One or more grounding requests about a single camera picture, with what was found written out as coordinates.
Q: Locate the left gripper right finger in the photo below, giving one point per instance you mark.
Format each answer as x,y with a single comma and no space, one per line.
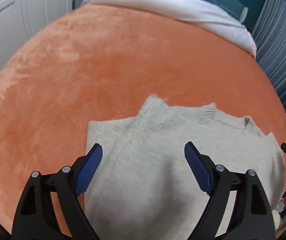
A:
251,216

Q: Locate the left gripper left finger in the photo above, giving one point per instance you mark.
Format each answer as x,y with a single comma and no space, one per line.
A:
35,217

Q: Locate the white bedside lamp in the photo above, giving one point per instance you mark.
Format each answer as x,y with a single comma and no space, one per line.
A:
243,14

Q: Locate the white folded duvet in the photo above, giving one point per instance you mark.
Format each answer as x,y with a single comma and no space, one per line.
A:
198,12

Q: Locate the beige knit sweater black hearts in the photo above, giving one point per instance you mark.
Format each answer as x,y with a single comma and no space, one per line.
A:
144,187

